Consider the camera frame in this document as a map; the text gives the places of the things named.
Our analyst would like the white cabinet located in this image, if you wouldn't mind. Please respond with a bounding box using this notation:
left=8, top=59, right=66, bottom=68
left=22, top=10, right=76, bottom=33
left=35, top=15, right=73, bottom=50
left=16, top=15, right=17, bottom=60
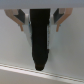
left=0, top=63, right=84, bottom=84

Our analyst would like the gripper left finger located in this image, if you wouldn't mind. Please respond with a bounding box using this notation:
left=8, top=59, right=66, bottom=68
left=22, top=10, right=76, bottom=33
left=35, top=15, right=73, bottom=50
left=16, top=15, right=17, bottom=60
left=4, top=8, right=35, bottom=52

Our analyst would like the white sliding door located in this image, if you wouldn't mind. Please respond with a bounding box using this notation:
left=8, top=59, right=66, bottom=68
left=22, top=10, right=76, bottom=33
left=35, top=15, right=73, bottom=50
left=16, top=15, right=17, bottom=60
left=0, top=7, right=84, bottom=80

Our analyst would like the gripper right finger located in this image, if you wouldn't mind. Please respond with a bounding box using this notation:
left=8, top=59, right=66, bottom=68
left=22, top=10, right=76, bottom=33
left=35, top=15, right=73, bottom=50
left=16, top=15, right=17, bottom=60
left=47, top=8, right=73, bottom=52

